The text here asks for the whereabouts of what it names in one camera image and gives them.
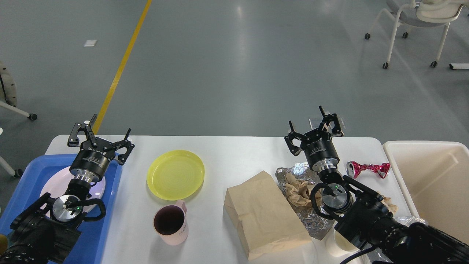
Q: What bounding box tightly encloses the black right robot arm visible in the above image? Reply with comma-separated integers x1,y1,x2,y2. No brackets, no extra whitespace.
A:
284,106,469,264

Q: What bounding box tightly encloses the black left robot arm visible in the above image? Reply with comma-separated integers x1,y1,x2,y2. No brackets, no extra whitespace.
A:
1,115,134,264

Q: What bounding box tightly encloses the pink plate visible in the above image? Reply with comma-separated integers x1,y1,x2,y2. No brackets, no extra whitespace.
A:
40,167,106,199

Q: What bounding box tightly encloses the brown paper bag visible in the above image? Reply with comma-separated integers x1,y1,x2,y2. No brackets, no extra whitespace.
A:
224,171,311,261

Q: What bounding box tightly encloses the crumpled brown paper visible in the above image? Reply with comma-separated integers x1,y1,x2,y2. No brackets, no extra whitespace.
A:
285,173,322,208

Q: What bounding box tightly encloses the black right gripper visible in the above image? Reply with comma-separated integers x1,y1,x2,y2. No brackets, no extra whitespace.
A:
284,106,344,171

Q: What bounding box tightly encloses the white paper cup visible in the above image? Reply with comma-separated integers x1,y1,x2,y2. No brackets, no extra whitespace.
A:
325,228,359,257

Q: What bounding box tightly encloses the yellow plastic plate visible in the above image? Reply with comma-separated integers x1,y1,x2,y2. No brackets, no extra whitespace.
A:
146,150,206,201

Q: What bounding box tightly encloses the white bar on floor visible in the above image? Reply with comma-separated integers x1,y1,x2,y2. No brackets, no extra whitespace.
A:
449,63,469,70

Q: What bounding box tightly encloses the left background chair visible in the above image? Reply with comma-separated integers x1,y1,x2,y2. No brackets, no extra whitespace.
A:
0,62,37,178

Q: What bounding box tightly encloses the beige plastic bin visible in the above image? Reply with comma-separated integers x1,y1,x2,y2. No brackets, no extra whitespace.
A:
383,140,469,243

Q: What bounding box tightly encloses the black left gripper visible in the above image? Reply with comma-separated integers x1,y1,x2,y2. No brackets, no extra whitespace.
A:
67,114,135,182

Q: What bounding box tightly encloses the blue plastic tray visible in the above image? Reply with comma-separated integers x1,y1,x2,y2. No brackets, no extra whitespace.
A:
0,153,123,264

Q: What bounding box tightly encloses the white office chair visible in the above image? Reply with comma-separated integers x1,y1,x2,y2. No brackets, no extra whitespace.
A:
365,0,468,70

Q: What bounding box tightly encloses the crumpled aluminium foil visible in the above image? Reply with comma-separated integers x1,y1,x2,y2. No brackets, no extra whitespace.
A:
275,162,333,241

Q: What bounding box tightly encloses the crushed red can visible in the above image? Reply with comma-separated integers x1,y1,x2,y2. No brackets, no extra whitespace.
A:
346,161,391,179

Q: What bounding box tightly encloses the pink mug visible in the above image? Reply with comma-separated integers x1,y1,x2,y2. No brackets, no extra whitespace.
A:
153,199,189,246

